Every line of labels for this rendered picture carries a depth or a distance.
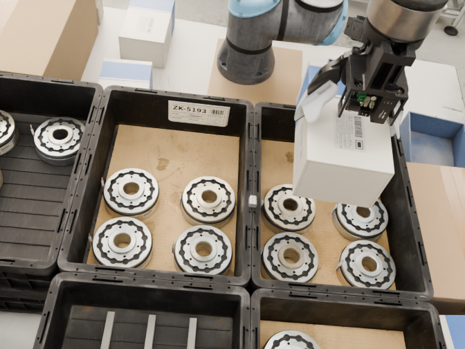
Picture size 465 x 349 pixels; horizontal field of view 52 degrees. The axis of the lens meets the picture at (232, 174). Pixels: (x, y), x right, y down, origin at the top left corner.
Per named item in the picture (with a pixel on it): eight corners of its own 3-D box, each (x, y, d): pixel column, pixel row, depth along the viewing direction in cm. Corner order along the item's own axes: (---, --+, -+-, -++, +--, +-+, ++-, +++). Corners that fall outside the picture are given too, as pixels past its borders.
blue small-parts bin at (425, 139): (397, 127, 130) (408, 110, 124) (452, 140, 130) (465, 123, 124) (398, 187, 118) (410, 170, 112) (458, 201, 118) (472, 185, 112)
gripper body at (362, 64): (333, 120, 61) (366, 46, 51) (333, 74, 66) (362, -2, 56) (391, 130, 61) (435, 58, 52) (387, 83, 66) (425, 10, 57)
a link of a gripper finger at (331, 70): (299, 88, 66) (353, 54, 60) (300, 81, 67) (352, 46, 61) (322, 106, 68) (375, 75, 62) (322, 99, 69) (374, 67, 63)
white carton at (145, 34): (134, 17, 143) (133, -9, 136) (174, 23, 144) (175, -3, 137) (120, 62, 132) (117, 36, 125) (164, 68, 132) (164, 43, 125)
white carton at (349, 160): (296, 100, 83) (308, 59, 75) (364, 111, 83) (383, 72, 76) (292, 195, 71) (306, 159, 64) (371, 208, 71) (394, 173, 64)
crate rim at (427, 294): (252, 108, 99) (254, 100, 97) (391, 124, 102) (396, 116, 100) (248, 292, 76) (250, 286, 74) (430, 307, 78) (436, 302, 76)
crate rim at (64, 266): (106, 92, 97) (105, 83, 95) (252, 108, 99) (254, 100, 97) (57, 276, 74) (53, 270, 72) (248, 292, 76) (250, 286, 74)
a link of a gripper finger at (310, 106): (279, 133, 67) (332, 102, 61) (281, 102, 70) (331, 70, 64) (295, 144, 69) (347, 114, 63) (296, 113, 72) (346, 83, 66)
